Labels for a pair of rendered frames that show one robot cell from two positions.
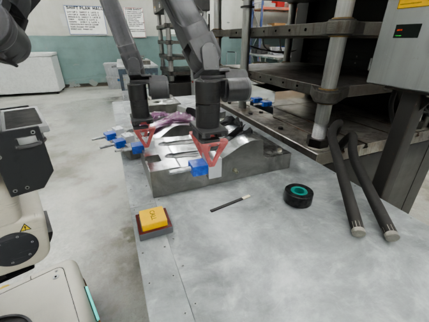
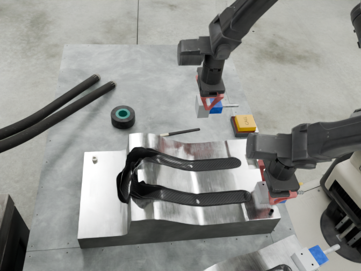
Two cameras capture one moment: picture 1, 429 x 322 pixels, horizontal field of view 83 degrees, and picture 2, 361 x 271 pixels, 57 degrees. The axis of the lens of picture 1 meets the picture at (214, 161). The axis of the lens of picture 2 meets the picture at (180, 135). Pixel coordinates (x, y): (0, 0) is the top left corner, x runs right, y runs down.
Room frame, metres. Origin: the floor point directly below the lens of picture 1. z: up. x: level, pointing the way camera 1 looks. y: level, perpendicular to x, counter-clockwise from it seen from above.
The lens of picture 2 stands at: (1.30, 0.08, 1.62)
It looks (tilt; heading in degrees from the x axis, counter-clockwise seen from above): 49 degrees down; 190
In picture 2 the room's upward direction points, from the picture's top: 8 degrees clockwise
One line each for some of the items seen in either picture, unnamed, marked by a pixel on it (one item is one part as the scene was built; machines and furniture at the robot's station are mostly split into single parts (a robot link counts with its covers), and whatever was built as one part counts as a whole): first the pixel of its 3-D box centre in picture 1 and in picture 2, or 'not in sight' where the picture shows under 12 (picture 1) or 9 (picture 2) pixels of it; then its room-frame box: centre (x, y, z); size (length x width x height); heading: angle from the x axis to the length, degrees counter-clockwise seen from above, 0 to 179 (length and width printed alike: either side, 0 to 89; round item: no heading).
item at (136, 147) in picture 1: (135, 147); (280, 193); (0.77, 0.28, 0.89); 0.13 x 0.05 x 0.05; 113
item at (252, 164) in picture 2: (153, 163); (252, 165); (0.68, 0.19, 0.87); 0.05 x 0.05 x 0.04; 23
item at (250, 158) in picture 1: (213, 148); (176, 184); (0.82, 0.00, 0.87); 0.50 x 0.26 x 0.14; 113
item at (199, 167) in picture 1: (194, 167); (217, 105); (0.54, 0.05, 0.93); 0.13 x 0.05 x 0.05; 113
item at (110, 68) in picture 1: (116, 69); not in sight; (6.97, 2.65, 0.49); 0.60 x 0.42 x 0.33; 106
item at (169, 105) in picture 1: (163, 107); not in sight; (1.55, 0.33, 0.84); 0.20 x 0.15 x 0.07; 113
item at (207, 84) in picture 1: (210, 91); (213, 54); (0.56, 0.01, 1.12); 0.07 x 0.06 x 0.07; 112
